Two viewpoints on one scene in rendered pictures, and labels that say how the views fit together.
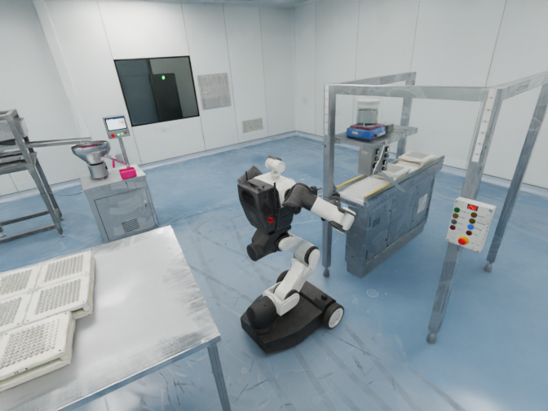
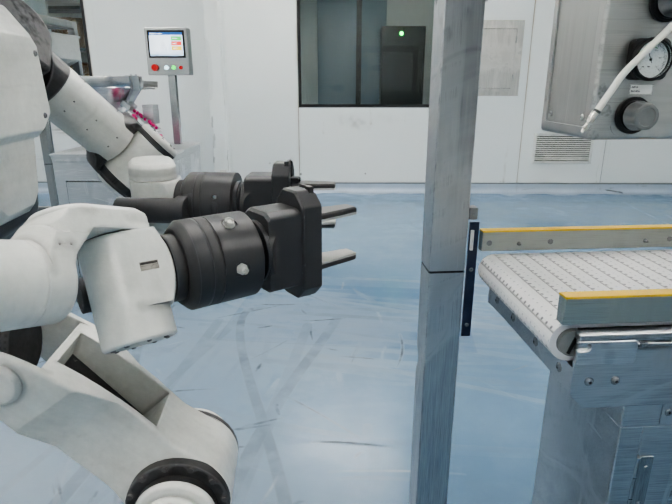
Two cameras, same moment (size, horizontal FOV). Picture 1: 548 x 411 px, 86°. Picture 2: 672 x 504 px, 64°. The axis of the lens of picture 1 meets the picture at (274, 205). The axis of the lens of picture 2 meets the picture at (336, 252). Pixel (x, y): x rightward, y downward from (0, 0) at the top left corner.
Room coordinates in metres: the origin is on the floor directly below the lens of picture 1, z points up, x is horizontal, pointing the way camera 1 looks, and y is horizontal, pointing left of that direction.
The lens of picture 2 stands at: (1.34, -0.77, 1.12)
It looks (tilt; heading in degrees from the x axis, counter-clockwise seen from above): 18 degrees down; 34
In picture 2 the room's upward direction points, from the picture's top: straight up
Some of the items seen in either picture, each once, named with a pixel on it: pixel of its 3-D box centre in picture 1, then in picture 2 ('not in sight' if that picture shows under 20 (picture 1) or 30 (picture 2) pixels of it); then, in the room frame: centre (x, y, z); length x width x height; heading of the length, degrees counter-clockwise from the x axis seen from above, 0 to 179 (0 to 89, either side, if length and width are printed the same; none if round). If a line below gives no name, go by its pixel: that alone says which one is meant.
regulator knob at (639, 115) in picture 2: not in sight; (640, 109); (1.92, -0.72, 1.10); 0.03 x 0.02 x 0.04; 128
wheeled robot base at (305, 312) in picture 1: (285, 304); not in sight; (1.64, -0.03, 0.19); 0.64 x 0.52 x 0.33; 128
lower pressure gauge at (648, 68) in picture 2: not in sight; (649, 59); (1.93, -0.72, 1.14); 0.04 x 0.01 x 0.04; 128
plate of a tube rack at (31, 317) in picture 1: (59, 298); not in sight; (1.09, 1.05, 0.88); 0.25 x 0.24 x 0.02; 26
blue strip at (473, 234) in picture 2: not in sight; (469, 280); (2.16, -0.50, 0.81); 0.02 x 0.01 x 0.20; 128
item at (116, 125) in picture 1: (121, 143); (171, 88); (3.47, 1.74, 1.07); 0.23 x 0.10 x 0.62; 123
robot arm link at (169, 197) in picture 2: not in sight; (169, 210); (1.84, -0.16, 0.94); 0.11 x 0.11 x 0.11; 30
